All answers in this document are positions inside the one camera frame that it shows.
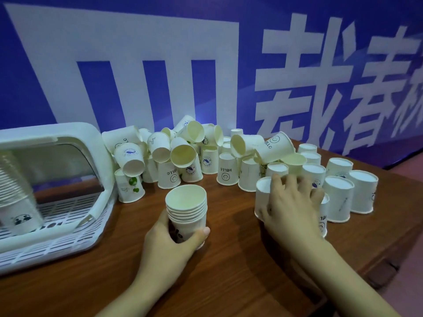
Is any person's right hand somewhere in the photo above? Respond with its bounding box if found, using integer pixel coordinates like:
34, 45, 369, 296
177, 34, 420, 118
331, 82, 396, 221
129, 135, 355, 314
259, 173, 326, 251

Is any person's left hand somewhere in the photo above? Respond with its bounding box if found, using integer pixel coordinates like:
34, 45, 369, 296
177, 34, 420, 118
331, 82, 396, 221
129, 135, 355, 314
137, 209, 211, 288

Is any percent print white paper cup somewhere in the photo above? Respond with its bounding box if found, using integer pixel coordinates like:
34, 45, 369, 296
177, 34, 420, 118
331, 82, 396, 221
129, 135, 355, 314
170, 216, 207, 251

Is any pile of paper cups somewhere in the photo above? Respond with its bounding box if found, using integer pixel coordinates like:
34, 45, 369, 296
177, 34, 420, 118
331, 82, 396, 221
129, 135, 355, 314
101, 114, 379, 238

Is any nested stack of paper cups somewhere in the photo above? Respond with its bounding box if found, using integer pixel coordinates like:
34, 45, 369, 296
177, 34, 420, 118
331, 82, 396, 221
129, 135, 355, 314
165, 184, 208, 225
0, 151, 35, 208

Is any panda print white paper cup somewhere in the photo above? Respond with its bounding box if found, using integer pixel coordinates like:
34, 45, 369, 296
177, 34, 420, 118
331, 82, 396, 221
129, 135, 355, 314
0, 198, 44, 236

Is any white plastic storage box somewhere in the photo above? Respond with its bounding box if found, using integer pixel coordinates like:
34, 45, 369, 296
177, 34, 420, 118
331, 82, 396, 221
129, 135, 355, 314
0, 122, 119, 276

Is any person's right forearm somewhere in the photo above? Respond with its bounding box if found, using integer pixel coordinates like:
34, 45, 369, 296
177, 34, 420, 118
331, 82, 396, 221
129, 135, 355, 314
297, 237, 401, 317

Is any brown wooden table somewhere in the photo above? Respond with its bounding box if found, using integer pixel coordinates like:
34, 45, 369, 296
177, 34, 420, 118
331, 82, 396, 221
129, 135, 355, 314
0, 138, 423, 317

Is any brown drawer cabinet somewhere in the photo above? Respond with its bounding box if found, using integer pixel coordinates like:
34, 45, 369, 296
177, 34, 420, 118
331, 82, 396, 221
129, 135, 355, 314
360, 224, 423, 291

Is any white slotted drain tray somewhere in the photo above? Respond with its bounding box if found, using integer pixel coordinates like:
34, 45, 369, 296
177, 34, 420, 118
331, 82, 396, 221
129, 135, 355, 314
0, 191, 115, 274

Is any blue white backdrop banner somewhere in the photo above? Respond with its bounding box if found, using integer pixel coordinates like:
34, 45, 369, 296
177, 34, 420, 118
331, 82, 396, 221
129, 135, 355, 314
0, 0, 423, 169

